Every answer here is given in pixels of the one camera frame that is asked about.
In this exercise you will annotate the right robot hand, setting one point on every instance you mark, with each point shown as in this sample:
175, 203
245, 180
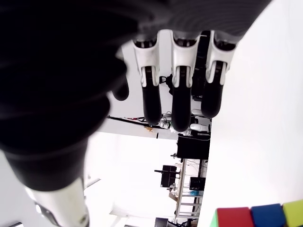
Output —
59, 71

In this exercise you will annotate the multicoloured Rubik's cube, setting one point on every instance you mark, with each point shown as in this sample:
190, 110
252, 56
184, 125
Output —
234, 217

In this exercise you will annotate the dark equipment rack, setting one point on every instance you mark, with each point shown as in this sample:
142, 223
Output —
201, 61

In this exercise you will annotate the white humanoid robot legs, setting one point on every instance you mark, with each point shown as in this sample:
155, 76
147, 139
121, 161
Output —
201, 127

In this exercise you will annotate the black cabinet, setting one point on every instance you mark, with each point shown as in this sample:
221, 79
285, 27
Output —
193, 146

